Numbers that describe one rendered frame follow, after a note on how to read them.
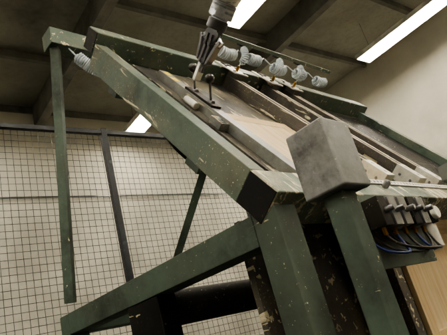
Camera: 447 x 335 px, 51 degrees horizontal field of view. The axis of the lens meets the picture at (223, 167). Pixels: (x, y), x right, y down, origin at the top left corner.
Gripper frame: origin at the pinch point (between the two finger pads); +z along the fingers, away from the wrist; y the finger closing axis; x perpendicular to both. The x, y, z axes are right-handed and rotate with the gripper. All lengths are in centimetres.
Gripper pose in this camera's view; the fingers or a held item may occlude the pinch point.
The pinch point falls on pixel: (199, 71)
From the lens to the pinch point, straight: 179.8
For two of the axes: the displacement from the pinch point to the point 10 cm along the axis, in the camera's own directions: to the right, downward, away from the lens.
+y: 5.7, 4.9, -6.6
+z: -3.7, 8.7, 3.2
